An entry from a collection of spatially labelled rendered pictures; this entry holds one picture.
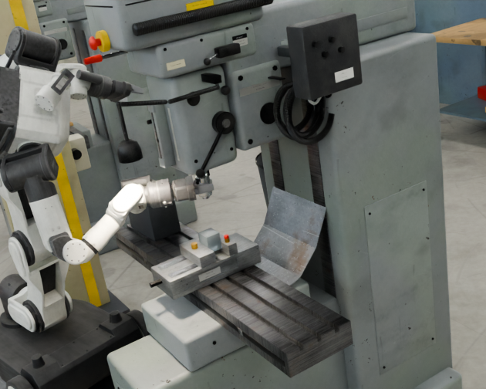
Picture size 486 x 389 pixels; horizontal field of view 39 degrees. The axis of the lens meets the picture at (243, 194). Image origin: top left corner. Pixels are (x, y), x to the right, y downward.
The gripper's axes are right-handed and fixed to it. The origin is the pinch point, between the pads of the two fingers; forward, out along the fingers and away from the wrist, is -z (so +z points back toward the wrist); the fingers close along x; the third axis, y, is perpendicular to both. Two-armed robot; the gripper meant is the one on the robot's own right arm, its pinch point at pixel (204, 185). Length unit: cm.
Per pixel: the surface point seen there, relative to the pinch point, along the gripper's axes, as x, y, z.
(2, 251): 277, 125, 151
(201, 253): -4.8, 21.8, 4.7
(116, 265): 214, 124, 63
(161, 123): -6.5, -24.9, 9.5
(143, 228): 44, 30, 26
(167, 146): -6.3, -17.3, 9.0
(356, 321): -4, 60, -46
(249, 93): -4.4, -28.9, -18.9
